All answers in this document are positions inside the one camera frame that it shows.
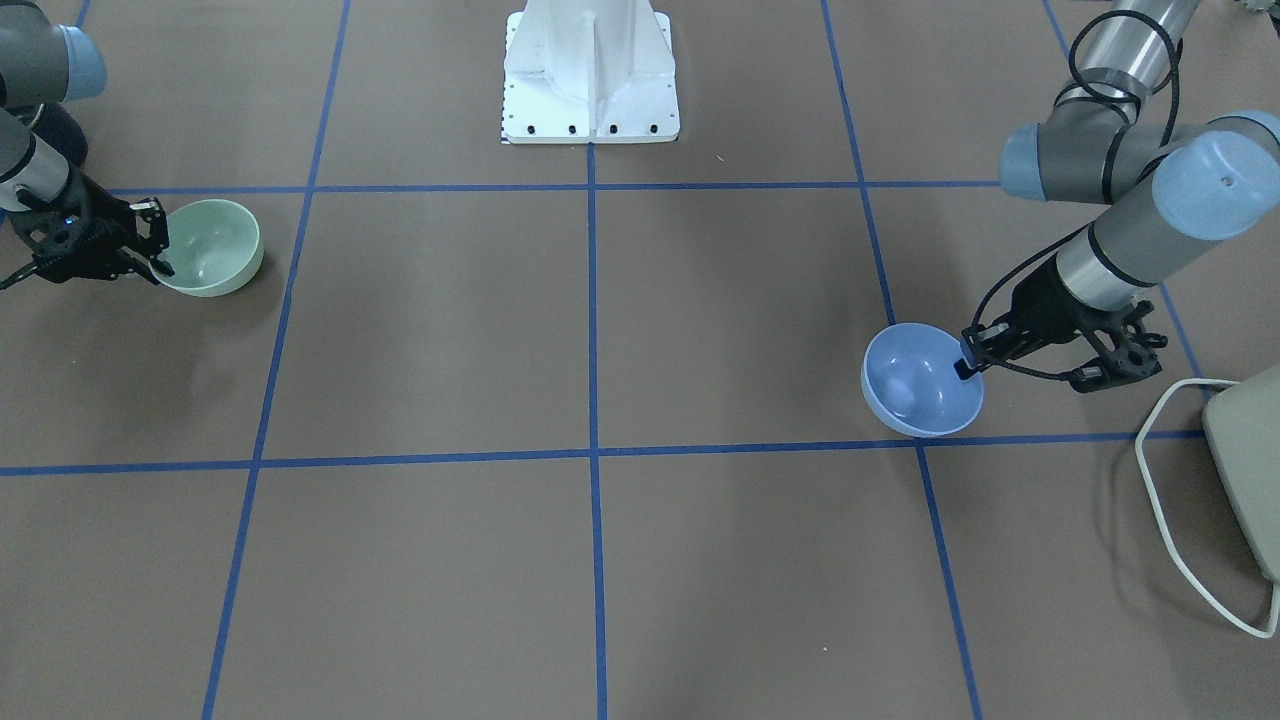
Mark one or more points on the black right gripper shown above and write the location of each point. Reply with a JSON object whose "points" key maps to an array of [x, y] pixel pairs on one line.
{"points": [[97, 218]]}

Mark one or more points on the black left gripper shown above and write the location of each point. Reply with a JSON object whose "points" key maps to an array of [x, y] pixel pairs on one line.
{"points": [[1037, 301]]}

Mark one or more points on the green bowl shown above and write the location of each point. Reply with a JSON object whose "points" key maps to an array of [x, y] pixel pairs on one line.
{"points": [[215, 248]]}

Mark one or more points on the blue bowl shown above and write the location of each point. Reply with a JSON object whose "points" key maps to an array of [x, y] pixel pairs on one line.
{"points": [[909, 380]]}

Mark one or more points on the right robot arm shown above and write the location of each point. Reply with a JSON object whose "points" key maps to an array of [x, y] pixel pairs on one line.
{"points": [[43, 63]]}

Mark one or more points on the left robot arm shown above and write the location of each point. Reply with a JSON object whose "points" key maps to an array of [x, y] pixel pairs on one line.
{"points": [[1170, 192]]}

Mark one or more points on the beige appliance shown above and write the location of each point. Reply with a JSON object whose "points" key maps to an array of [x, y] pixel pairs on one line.
{"points": [[1242, 428]]}

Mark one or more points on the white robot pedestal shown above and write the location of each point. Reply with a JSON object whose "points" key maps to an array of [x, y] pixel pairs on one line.
{"points": [[589, 72]]}

